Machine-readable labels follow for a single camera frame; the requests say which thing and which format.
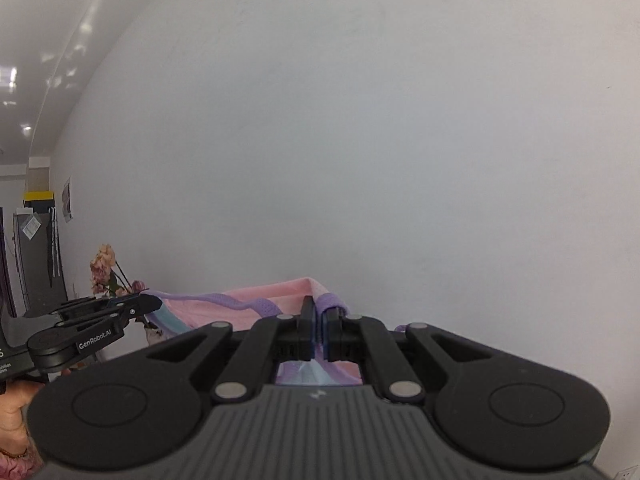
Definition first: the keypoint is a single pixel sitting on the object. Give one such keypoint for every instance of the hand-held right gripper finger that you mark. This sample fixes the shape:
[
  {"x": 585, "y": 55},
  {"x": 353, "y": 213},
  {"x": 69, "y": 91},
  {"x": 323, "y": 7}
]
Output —
[
  {"x": 325, "y": 340},
  {"x": 313, "y": 347}
]

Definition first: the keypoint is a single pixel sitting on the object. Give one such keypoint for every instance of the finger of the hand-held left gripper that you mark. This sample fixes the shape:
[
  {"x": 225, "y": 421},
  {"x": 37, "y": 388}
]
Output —
[
  {"x": 75, "y": 306},
  {"x": 95, "y": 332}
]

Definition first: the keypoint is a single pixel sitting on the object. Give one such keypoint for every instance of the pink and purple garment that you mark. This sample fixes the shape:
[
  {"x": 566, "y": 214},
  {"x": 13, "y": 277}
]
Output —
[{"x": 260, "y": 297}]

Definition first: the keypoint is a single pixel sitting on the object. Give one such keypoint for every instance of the person's left hand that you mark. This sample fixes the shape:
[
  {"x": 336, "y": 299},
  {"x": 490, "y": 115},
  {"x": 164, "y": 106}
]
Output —
[{"x": 11, "y": 417}]

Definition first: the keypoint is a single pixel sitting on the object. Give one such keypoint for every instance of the pink artificial flowers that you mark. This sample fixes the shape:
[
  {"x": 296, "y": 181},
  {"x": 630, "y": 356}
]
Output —
[{"x": 104, "y": 267}]

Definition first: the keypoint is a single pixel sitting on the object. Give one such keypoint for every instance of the dark grey cabinet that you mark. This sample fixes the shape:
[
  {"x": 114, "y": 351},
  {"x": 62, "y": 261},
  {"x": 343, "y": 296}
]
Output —
[{"x": 37, "y": 260}]

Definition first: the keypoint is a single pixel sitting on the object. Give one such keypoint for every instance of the white paper note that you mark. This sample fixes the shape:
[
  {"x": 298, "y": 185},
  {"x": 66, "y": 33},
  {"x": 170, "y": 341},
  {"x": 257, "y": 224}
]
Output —
[{"x": 31, "y": 229}]

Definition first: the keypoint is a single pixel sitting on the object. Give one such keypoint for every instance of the yellow and black box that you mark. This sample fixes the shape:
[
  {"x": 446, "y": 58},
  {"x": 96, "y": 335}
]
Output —
[{"x": 39, "y": 198}]

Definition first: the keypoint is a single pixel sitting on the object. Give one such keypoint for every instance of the wall poster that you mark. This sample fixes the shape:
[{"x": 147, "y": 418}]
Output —
[{"x": 67, "y": 201}]

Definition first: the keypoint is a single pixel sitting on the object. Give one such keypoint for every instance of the white wall socket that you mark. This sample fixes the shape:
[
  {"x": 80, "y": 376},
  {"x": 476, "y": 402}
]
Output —
[{"x": 627, "y": 473}]

